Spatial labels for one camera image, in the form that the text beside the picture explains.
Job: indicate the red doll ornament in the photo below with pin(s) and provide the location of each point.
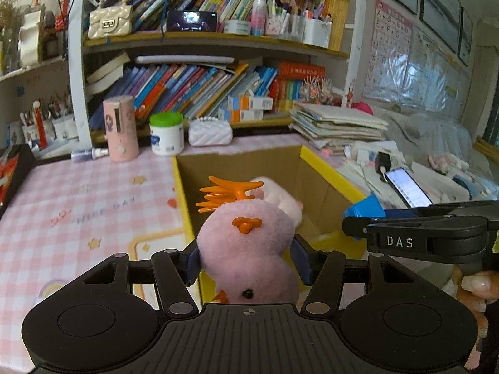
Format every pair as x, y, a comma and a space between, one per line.
39, 124

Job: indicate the magenta plush item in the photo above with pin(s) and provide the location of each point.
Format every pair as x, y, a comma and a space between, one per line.
363, 108

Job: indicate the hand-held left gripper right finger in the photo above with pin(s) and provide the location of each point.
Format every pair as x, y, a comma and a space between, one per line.
302, 261

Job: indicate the small spray bottle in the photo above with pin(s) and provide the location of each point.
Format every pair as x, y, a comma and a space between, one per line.
87, 154

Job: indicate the alphabet wall poster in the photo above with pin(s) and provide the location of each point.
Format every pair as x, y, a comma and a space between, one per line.
386, 46

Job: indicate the stack of papers and booklets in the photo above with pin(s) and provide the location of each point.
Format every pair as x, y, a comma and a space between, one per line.
335, 124

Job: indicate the yellow cardboard box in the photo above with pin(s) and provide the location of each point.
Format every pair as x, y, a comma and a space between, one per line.
234, 163

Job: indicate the pastel spray bottle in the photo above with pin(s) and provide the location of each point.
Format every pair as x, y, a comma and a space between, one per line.
259, 13

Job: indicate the white jar green lid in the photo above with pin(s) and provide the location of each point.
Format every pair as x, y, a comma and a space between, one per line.
167, 136

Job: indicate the orange white carton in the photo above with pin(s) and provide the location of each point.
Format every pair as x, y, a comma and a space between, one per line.
239, 115
251, 102

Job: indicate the dark screen smartphone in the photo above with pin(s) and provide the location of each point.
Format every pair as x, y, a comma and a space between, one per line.
193, 21

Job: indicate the dried flowers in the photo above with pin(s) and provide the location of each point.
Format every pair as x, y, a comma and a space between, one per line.
9, 19

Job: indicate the pink plush chick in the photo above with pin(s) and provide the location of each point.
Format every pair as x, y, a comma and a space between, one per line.
241, 249

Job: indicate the white screen smartphone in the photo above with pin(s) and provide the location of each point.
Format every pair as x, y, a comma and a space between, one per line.
407, 187

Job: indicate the pink plush pig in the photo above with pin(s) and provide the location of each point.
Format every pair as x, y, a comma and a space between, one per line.
280, 202

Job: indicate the white power strip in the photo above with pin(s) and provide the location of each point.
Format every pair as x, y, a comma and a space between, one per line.
362, 154

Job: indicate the cream quilted handbag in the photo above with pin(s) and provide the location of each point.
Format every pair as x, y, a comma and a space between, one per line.
109, 23

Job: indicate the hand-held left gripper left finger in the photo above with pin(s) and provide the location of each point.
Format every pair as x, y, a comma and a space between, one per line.
193, 265

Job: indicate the black keyboard piano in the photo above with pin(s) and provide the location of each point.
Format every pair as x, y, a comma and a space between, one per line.
25, 171

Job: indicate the pink checked tablecloth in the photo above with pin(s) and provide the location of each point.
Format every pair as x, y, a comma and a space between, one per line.
78, 202

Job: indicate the pink pen holder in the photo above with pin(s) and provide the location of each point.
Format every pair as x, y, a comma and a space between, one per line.
277, 27

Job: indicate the open thick book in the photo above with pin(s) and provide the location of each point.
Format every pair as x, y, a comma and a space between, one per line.
107, 72

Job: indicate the pink humidifier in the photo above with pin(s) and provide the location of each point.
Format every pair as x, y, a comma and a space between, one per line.
121, 132

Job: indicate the white quilted purse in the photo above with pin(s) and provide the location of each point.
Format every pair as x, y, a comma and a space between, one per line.
210, 134

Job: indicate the grey sofa cover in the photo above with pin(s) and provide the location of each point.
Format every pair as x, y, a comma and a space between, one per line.
429, 132

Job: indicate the large white pen holder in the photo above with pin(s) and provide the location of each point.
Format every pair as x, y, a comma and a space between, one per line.
316, 33

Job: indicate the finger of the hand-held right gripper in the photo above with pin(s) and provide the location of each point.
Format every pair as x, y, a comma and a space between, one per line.
354, 226
401, 214

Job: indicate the white paper bag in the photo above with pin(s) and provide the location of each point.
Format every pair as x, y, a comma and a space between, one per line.
32, 39

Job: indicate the white bookshelf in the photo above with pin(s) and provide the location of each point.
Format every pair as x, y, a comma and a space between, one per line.
78, 85

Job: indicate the row of slanted picture books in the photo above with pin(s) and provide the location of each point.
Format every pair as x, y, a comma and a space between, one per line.
187, 85

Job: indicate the red boxed book set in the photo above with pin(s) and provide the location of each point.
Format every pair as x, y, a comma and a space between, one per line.
300, 72

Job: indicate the plastic covered wall chart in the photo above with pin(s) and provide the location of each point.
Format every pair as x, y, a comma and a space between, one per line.
436, 74

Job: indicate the white bar lamp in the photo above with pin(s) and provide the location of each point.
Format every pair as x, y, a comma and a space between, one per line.
183, 59

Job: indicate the black charger adapter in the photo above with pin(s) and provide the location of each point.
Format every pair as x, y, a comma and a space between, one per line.
384, 163

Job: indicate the loose white papers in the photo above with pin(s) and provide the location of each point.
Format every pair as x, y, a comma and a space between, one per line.
440, 183

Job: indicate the white tape roll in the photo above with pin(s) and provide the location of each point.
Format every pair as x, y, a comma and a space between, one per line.
237, 27

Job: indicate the red foil packets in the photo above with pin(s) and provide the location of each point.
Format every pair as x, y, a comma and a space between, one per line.
7, 175

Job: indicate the person's right hand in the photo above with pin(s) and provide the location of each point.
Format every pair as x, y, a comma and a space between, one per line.
473, 286

